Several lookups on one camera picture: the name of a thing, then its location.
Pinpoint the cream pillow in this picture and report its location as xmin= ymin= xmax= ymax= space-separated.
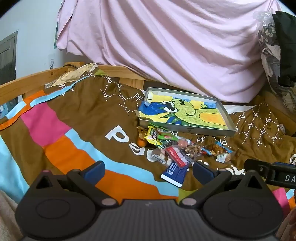
xmin=45 ymin=62 xmax=100 ymax=88

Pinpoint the pink sausage pack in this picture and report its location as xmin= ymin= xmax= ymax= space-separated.
xmin=177 ymin=138 xmax=192 ymax=149

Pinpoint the grey metal tray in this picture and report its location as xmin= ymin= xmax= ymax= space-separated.
xmin=135 ymin=87 xmax=237 ymax=137

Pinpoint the black garment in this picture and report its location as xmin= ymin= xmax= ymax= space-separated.
xmin=272 ymin=10 xmax=296 ymax=87

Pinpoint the yellow snack packet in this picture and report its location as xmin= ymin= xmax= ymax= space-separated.
xmin=144 ymin=126 xmax=162 ymax=146

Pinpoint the orange spicy snack packet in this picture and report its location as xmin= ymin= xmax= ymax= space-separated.
xmin=201 ymin=141 xmax=233 ymax=156

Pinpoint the beige fleece cloth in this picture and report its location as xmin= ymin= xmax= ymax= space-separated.
xmin=0 ymin=184 xmax=20 ymax=241

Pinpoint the red label clear packet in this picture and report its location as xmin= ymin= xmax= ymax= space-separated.
xmin=165 ymin=146 xmax=193 ymax=168

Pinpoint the wooden bed frame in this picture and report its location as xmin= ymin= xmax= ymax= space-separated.
xmin=0 ymin=61 xmax=296 ymax=137

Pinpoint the pink bed sheet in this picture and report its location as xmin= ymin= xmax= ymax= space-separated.
xmin=55 ymin=0 xmax=284 ymax=103

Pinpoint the clear plastic bag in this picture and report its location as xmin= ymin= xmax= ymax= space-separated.
xmin=253 ymin=10 xmax=275 ymax=28

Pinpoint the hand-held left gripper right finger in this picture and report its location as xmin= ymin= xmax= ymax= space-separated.
xmin=179 ymin=161 xmax=270 ymax=208

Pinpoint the brown ring snack packet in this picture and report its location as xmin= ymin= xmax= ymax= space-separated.
xmin=185 ymin=143 xmax=203 ymax=159

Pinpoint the grey window frame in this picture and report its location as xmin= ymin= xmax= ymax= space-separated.
xmin=0 ymin=30 xmax=19 ymax=86

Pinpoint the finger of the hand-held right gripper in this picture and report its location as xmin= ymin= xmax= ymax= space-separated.
xmin=244 ymin=159 xmax=270 ymax=177

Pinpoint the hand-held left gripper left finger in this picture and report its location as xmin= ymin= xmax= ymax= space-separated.
xmin=29 ymin=161 xmax=118 ymax=208

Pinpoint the brown printed blanket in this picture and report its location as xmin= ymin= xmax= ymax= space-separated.
xmin=0 ymin=68 xmax=296 ymax=209

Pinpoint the blue sachet packet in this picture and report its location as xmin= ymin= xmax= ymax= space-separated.
xmin=160 ymin=166 xmax=188 ymax=188

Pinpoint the green snack packet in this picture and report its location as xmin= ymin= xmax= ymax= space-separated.
xmin=157 ymin=131 xmax=179 ymax=142

